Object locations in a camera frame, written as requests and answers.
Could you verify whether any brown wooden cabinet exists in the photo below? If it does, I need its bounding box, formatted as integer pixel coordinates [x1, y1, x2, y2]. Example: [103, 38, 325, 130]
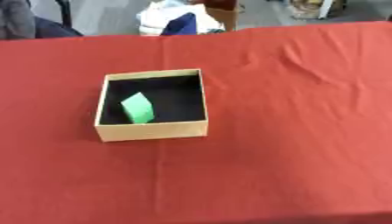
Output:
[196, 0, 242, 32]

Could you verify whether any tan cardboard box black inside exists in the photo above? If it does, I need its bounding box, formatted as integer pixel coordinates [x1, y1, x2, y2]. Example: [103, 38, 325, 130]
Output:
[93, 68, 210, 144]

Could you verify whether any white and blue bag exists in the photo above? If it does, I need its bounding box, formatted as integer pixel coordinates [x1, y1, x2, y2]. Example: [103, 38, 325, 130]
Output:
[136, 0, 227, 37]

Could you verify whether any white chair leg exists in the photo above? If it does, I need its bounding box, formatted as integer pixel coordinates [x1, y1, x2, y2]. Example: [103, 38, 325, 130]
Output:
[317, 0, 336, 20]

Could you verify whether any person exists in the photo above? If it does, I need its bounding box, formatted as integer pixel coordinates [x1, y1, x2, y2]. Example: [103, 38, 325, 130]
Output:
[0, 0, 85, 41]

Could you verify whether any green rectangular block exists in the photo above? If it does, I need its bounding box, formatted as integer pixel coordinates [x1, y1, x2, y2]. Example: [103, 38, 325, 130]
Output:
[119, 91, 157, 124]

